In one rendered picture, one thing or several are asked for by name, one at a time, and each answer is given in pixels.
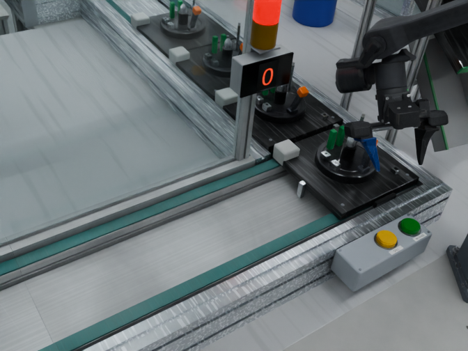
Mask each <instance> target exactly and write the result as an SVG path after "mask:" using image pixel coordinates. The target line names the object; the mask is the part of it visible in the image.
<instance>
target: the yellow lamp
mask: <svg viewBox="0 0 468 351"><path fill-rule="evenodd" d="M278 27H279V22H278V23H277V24H275V25H270V26H266V25H262V24H258V23H256V22H254V20H253V19H252V26H251V38H250V44H251V46H252V47H254V48H256V49H261V50H269V49H273V48H274V47H275V46H276V38H277V32H278Z"/></svg>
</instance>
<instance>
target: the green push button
mask: <svg viewBox="0 0 468 351"><path fill-rule="evenodd" d="M400 228H401V230H402V231H403V232H405V233H407V234H410V235H416V234H417V233H418V232H419V231H420V228H421V226H420V224H419V222H418V221H416V220H415V219H412V218H404V219H403V220H402V221H401V223H400Z"/></svg>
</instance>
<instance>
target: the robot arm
mask: <svg viewBox="0 0 468 351"><path fill-rule="evenodd" d="M466 23H468V0H455V1H451V2H449V3H445V4H443V5H440V6H438V7H435V8H432V9H430V10H426V11H424V12H422V13H418V14H415V15H410V16H396V17H389V18H384V19H381V20H379V21H377V22H376V23H375V24H374V25H373V26H372V27H371V28H370V30H369V31H368V32H367V33H366V34H365V35H364V37H363V40H362V45H363V48H364V49H363V52H362V53H361V56H360V57H357V58H343V59H340V60H339V61H338V62H337V63H336V67H337V70H336V87H337V89H338V91H339V92H340V93H353V92H359V91H369V90H370V89H371V87H372V85H373V84H375V85H376V92H377V95H375V99H376V100H377V105H378V113H379V116H377V119H378V121H379V122H376V123H369V122H366V121H361V120H360V121H355V122H350V123H346V124H345V127H344V131H345V136H347V137H351V138H354V140H355V141H358V142H361V144H362V146H363V147H364V148H365V150H366V152H367V153H368V156H369V157H370V159H371V161H372V163H373V165H374V167H375V169H376V171H380V162H379V158H378V154H377V147H376V141H377V138H376V137H373V132H378V131H383V130H392V129H396V130H402V129H403V128H406V127H418V128H414V133H415V141H416V156H417V160H418V163H419V165H422V164H423V160H424V157H425V154H426V150H427V147H428V143H429V141H430V138H431V136H432V135H433V134H434V133H435V132H436V131H439V129H440V128H439V127H437V126H440V125H447V124H448V123H449V120H448V115H447V113H446V112H445V111H442V110H430V103H429V100H428V99H427V98H424V99H419V100H416V102H412V100H411V95H410V92H409V91H407V90H408V89H407V77H406V70H405V62H408V61H412V60H415V59H416V56H415V55H413V54H411V53H410V52H409V51H408V50H407V49H402V48H403V47H405V46H406V45H408V44H410V43H411V42H413V41H415V40H418V39H420V38H424V37H426V36H430V35H432V34H435V33H439V32H441V31H445V30H447V29H451V28H453V27H456V26H460V25H462V24H466ZM398 50H400V52H399V53H398V54H393V53H395V52H397V51H398ZM375 59H382V62H379V63H372V62H373V61H374V60H375ZM388 122H390V123H388ZM385 123H386V124H385Z"/></svg>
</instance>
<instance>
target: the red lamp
mask: <svg viewBox="0 0 468 351"><path fill-rule="evenodd" d="M281 2H282V0H254V6H253V20H254V22H256V23H258V24H262V25H266V26H270V25H275V24H277V23H278V22H279V18H280V12H281Z"/></svg>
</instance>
